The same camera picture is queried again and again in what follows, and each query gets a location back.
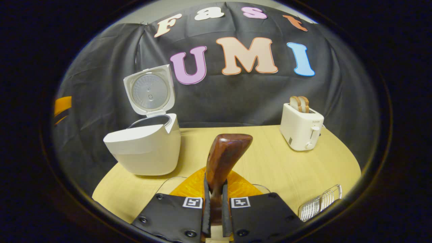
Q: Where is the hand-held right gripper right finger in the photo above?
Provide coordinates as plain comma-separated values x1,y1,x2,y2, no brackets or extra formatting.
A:
222,170,304,243

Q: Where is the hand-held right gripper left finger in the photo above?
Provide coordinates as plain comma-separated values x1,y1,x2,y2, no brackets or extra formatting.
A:
131,167,212,243

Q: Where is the clear ribbed chopstick holder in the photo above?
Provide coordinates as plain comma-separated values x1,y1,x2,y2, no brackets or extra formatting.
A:
298,184,342,222

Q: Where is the white rice cooker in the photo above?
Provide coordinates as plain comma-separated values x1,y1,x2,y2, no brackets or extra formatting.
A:
103,64,182,176

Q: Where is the brown wooden spoon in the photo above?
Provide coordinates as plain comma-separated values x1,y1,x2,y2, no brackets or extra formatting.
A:
205,134,253,226

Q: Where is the white toaster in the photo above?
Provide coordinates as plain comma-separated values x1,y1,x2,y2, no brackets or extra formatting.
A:
279,103,325,152

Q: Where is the black backdrop cloth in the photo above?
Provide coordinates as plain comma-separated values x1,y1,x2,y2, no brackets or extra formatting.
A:
52,2,380,196

